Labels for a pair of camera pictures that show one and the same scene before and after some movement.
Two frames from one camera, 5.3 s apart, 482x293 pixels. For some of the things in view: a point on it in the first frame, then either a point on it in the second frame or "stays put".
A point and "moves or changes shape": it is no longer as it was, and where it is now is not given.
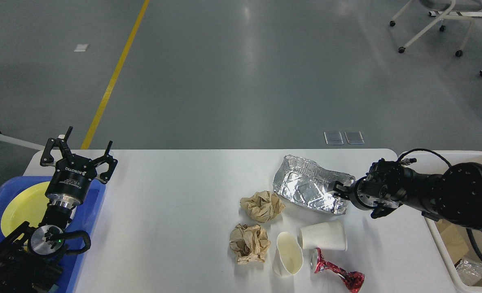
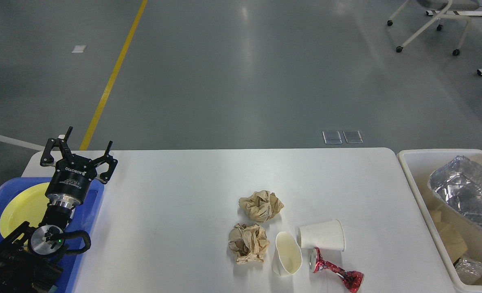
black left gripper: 70,179 stays put
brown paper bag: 459,246 stays put
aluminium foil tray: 306,183 moves or changes shape
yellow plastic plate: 30,205 stays put
